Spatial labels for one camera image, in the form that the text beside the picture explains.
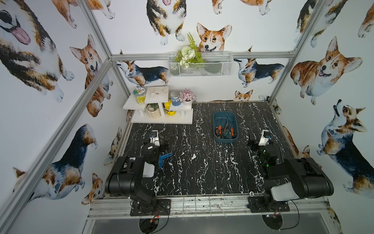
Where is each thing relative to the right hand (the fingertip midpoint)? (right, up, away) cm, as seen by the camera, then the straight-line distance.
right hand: (262, 132), depth 88 cm
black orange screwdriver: (-24, +2, +15) cm, 28 cm away
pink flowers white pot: (-46, +22, +2) cm, 51 cm away
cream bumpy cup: (-72, +14, +20) cm, 76 cm away
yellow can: (-60, +17, +13) cm, 64 cm away
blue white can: (-54, +20, +7) cm, 57 cm away
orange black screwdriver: (-15, -1, +12) cm, 20 cm away
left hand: (-65, -1, +4) cm, 65 cm away
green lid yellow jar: (-77, +25, +7) cm, 81 cm away
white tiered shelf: (-50, +11, +23) cm, 55 cm away
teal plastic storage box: (-20, +2, +15) cm, 25 cm away
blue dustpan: (-63, -16, +3) cm, 65 cm away
